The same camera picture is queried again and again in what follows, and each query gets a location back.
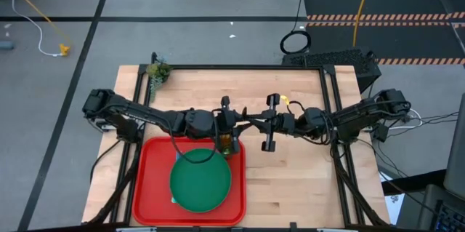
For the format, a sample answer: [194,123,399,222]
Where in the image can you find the black keyboard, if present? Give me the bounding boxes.
[433,201,465,232]

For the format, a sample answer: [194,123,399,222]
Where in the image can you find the black aluminium table frame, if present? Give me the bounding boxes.
[84,63,392,232]

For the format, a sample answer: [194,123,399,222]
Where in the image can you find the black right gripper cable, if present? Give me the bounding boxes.
[286,100,310,116]

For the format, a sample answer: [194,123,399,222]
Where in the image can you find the yellow floor cable with connector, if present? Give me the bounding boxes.
[0,0,72,57]

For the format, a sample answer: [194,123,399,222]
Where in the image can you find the white paper sheet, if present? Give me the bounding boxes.
[384,191,405,223]

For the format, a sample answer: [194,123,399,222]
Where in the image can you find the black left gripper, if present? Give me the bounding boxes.
[213,95,255,157]

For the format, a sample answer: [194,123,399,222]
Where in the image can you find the black coiled cable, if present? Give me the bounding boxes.
[279,0,312,56]

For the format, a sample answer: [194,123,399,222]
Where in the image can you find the green round plate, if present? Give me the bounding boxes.
[169,148,233,214]

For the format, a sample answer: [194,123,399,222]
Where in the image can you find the green faceted plastic cup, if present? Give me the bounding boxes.
[219,132,234,160]

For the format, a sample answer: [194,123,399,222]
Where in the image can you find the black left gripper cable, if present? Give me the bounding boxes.
[167,107,219,165]

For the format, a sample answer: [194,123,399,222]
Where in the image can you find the black perforated computer tower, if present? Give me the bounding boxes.
[281,47,383,94]

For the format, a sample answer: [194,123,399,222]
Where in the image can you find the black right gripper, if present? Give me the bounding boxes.
[249,92,296,153]

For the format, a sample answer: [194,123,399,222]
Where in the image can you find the white floor cable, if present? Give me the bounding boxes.
[6,0,65,58]

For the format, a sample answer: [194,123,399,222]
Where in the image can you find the black hazard-striped floor mat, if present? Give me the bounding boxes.
[302,0,465,66]

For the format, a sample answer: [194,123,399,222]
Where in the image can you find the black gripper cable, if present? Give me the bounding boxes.
[167,107,219,165]
[286,100,310,116]

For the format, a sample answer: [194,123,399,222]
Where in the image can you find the yellow hanging cable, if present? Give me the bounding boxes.
[352,0,376,49]

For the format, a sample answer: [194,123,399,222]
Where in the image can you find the artificial green potted plant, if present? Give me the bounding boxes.
[145,54,174,103]

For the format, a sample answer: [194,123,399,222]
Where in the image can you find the red plastic tray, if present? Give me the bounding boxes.
[132,136,247,227]

